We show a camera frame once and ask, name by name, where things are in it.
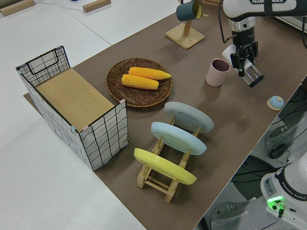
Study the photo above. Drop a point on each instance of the brown table mat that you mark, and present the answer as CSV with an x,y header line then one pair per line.
x,y
216,143

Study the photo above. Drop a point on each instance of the wooden plate rack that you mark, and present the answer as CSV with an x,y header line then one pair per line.
x,y
170,194

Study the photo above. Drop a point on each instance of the dark blue mug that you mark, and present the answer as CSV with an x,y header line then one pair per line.
x,y
185,12

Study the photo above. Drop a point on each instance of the yellow plate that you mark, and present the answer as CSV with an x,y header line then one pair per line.
x,y
165,169

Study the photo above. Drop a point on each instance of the pink mug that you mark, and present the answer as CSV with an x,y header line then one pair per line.
x,y
214,77

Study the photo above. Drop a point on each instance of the light blue plate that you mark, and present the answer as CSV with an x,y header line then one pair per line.
x,y
178,139

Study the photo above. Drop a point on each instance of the light wooden block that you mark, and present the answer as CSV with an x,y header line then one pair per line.
x,y
16,8
96,6

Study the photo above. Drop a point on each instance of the yellow corn cob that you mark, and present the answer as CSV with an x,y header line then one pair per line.
x,y
140,82
153,73

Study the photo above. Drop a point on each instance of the grey plate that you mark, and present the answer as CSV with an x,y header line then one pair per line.
x,y
189,117

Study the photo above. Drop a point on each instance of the wooden basket lid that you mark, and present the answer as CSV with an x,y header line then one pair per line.
x,y
74,98

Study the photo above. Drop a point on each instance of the white wrist mount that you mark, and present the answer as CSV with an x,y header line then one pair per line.
x,y
227,52

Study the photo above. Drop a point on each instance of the wooden mug rack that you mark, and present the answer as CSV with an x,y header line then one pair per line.
x,y
185,38

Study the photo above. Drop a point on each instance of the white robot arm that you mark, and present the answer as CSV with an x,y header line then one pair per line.
x,y
239,9

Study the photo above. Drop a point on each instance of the clear drinking glass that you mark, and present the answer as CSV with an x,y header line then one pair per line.
x,y
254,76

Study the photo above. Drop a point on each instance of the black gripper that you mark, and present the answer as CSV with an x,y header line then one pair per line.
x,y
244,39

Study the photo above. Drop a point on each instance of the round wicker basket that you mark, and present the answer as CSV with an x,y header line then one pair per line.
x,y
134,98

